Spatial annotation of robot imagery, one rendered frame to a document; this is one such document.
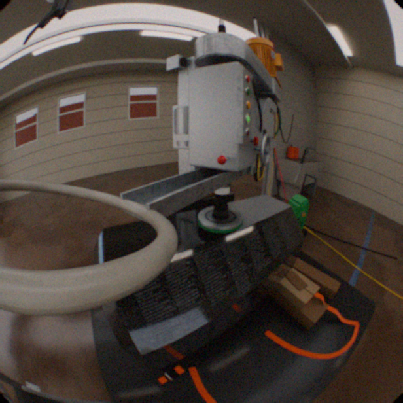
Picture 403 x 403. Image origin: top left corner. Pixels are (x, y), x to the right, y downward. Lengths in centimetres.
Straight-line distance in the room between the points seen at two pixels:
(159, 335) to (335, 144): 547
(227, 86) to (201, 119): 16
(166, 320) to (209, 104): 81
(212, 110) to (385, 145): 501
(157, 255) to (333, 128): 549
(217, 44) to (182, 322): 104
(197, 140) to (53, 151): 668
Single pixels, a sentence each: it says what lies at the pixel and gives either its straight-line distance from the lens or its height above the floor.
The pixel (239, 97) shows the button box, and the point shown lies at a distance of 60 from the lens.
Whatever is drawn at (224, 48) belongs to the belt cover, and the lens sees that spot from 70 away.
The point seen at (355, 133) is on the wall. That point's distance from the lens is 538.
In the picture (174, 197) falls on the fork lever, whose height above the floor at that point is 116.
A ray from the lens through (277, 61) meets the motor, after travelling 144.
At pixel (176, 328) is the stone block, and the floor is 66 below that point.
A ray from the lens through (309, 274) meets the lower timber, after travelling 185.
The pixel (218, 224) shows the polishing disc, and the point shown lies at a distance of 76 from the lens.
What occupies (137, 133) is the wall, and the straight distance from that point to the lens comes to 684.
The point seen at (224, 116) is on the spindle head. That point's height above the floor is 137.
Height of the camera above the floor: 131
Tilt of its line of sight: 23 degrees down
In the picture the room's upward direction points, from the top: straight up
